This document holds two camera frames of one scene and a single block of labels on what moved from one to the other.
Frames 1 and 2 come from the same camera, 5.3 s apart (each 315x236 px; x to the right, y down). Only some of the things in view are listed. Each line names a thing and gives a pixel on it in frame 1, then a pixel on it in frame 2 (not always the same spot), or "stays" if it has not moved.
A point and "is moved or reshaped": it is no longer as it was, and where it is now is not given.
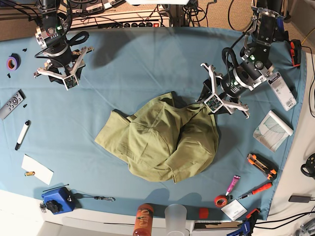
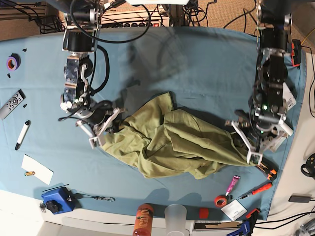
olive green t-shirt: (167, 140) is moved or reshaped
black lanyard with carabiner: (79, 195) stays
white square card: (234, 209) stays
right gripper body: (219, 96) -> (265, 131)
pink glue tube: (236, 179) stays
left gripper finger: (53, 78) -> (115, 127)
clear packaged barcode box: (282, 91) stays
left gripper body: (62, 63) -> (99, 120)
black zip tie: (55, 188) stays
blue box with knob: (59, 201) stays
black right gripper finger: (206, 90) -> (238, 142)
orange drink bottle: (143, 220) stays
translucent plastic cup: (175, 219) stays
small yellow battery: (29, 173) stays
